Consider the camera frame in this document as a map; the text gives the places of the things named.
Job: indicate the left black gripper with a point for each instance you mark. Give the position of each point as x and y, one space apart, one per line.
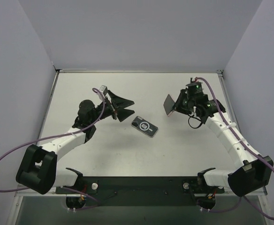
113 107

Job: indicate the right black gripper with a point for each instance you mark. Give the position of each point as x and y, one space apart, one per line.
178 102

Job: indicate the phone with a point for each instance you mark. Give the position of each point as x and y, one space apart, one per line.
169 105

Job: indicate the clear phone case black insert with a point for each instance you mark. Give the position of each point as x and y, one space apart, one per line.
144 126

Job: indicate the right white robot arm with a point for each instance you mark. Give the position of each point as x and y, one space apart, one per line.
251 172

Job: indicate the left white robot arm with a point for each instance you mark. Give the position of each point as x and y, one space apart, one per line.
38 169

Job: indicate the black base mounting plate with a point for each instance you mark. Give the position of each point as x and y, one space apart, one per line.
144 191

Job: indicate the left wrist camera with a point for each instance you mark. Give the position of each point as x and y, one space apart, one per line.
104 90

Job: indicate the aluminium table frame rail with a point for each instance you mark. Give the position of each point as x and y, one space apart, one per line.
230 110

